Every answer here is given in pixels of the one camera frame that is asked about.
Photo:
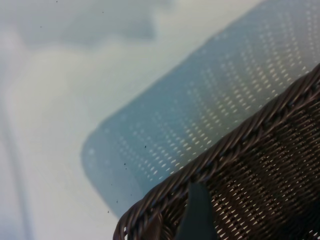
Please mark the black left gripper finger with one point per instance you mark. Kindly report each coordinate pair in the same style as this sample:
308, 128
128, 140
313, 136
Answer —
197, 220

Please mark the dark brown wicker basket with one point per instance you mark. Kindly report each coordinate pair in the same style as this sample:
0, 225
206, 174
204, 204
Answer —
262, 175

